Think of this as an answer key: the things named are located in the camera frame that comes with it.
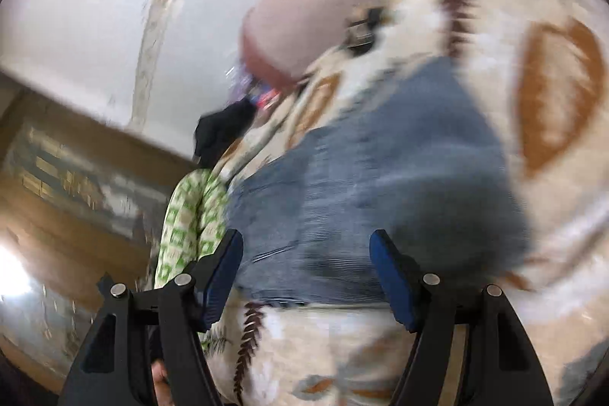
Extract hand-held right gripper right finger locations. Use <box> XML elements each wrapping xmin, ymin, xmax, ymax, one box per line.
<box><xmin>370</xmin><ymin>229</ymin><xmax>555</xmax><ymax>406</ymax></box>

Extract purple plastic bag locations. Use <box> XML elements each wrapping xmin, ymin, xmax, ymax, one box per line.
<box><xmin>228</xmin><ymin>62</ymin><xmax>254</xmax><ymax>99</ymax></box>

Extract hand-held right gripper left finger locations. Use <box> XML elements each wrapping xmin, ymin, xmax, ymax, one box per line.
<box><xmin>57</xmin><ymin>229</ymin><xmax>244</xmax><ymax>406</ymax></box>

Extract black garment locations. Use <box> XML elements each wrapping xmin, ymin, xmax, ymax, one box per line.
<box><xmin>193</xmin><ymin>99</ymin><xmax>258</xmax><ymax>166</ymax></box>

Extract brown hair clip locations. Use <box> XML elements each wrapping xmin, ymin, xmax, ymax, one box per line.
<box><xmin>345</xmin><ymin>6</ymin><xmax>387</xmax><ymax>53</ymax></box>

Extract blue denim pants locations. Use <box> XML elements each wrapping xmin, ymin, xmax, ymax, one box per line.
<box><xmin>223</xmin><ymin>56</ymin><xmax>531</xmax><ymax>307</ymax></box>

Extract small red blue box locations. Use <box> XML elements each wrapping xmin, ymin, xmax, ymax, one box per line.
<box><xmin>250</xmin><ymin>85</ymin><xmax>282</xmax><ymax>108</ymax></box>

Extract green patterned cloth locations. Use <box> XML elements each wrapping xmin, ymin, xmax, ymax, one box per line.
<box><xmin>155</xmin><ymin>168</ymin><xmax>234</xmax><ymax>352</ymax></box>

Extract leaf print blanket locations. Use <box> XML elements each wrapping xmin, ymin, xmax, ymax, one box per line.
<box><xmin>204</xmin><ymin>0</ymin><xmax>609</xmax><ymax>406</ymax></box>

